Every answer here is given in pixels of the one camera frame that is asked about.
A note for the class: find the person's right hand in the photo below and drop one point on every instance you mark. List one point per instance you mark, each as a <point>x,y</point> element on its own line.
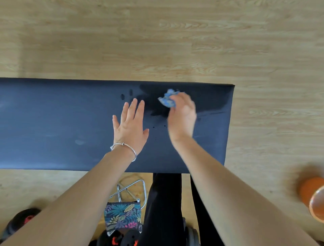
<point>181,120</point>

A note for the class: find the person's left hand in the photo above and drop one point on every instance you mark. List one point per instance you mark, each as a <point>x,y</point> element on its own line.
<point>129,133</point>

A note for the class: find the person's left little finger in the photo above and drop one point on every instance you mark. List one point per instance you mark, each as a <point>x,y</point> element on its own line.
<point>116,123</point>

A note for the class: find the person's left middle finger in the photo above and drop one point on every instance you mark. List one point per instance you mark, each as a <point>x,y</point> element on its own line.
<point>131,109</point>

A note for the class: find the person's left thumb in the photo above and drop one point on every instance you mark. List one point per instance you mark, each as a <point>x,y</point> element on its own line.
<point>146,134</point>

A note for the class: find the person's right fingers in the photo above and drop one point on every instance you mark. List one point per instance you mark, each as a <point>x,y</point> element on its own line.
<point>184,101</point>

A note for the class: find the blue cloth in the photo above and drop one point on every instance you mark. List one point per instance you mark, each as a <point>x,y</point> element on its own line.
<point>167,98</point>

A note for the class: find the person's left forearm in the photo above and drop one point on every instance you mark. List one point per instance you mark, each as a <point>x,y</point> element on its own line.
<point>76,202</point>

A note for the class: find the person's right forearm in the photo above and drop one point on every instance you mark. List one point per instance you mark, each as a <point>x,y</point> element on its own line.
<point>227,197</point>

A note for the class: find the dark blue yoga mat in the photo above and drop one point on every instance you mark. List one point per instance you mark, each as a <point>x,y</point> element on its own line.
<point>50,121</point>

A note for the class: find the person's black trousers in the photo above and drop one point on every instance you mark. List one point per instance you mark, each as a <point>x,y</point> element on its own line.
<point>163,207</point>

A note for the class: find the floral print fabric pouch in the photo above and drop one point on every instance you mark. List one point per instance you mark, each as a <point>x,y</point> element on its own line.
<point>124,215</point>

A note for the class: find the black dumbbell with red mark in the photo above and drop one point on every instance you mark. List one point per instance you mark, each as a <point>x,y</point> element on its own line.
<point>119,239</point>
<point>19,220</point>

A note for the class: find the black dumbbell weight plates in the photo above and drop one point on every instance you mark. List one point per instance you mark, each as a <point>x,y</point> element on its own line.
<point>191,234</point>

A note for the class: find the orange cup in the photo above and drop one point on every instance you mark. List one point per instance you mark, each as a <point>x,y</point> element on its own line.
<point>310,194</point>

